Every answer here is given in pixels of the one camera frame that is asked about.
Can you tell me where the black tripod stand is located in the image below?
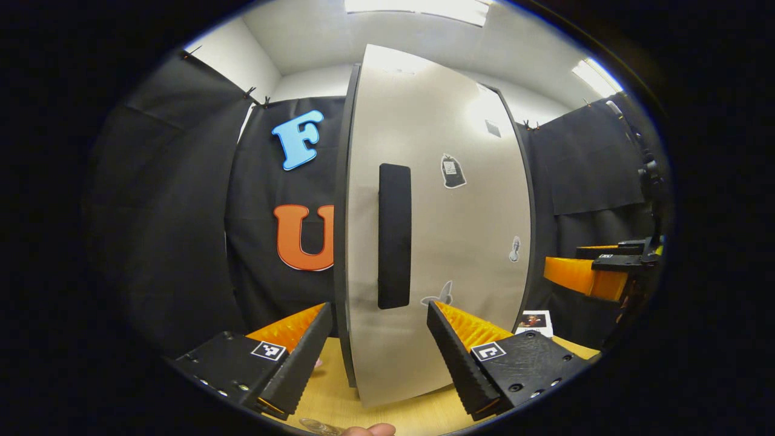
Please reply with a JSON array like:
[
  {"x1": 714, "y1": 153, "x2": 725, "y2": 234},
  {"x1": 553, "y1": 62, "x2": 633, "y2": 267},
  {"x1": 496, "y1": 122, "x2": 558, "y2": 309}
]
[{"x1": 605, "y1": 100, "x2": 667, "y2": 200}]

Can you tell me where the printed photo card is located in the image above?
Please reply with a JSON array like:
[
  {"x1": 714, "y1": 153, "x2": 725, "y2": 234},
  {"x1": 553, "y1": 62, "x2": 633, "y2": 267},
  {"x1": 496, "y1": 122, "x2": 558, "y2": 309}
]
[{"x1": 515, "y1": 310, "x2": 555, "y2": 338}]

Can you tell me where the small ceiling light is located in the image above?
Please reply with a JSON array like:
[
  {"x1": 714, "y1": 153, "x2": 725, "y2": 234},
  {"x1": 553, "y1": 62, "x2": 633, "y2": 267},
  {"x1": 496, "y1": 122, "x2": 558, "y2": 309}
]
[{"x1": 572, "y1": 58, "x2": 624, "y2": 97}]

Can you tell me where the black door handle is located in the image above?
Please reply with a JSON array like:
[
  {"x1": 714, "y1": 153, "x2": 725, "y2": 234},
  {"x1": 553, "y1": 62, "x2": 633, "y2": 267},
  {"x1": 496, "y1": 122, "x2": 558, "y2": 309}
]
[{"x1": 378, "y1": 162, "x2": 412, "y2": 311}]

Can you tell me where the dark framed cabinet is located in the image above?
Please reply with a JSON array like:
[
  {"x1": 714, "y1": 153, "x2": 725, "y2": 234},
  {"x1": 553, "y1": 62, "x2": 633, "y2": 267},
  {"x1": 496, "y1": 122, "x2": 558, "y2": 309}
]
[{"x1": 331, "y1": 64, "x2": 540, "y2": 388}]

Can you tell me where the black backdrop cloth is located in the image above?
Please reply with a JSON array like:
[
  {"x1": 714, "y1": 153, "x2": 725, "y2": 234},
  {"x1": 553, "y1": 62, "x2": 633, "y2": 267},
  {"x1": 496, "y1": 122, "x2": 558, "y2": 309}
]
[{"x1": 85, "y1": 51, "x2": 664, "y2": 358}]

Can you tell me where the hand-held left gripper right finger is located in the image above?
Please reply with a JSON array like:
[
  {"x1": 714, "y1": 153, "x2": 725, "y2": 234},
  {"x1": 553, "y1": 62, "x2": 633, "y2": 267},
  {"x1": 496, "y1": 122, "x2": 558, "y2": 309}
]
[{"x1": 427, "y1": 300, "x2": 590, "y2": 422}]

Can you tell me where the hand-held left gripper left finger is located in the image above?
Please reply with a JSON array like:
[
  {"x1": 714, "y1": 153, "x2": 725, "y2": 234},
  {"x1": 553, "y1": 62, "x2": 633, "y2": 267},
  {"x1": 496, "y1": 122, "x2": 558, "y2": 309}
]
[{"x1": 171, "y1": 302, "x2": 335, "y2": 421}]

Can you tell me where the long ceiling light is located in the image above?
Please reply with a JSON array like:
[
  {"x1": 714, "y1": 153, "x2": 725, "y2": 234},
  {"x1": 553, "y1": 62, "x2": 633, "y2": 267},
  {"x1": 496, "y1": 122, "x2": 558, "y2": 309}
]
[{"x1": 345, "y1": 0, "x2": 490, "y2": 27}]

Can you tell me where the grey cabinet door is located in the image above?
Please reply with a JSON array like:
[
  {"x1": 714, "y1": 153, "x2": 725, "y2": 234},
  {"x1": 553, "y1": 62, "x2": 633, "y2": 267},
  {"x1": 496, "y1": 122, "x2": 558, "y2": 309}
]
[{"x1": 346, "y1": 44, "x2": 533, "y2": 408}]

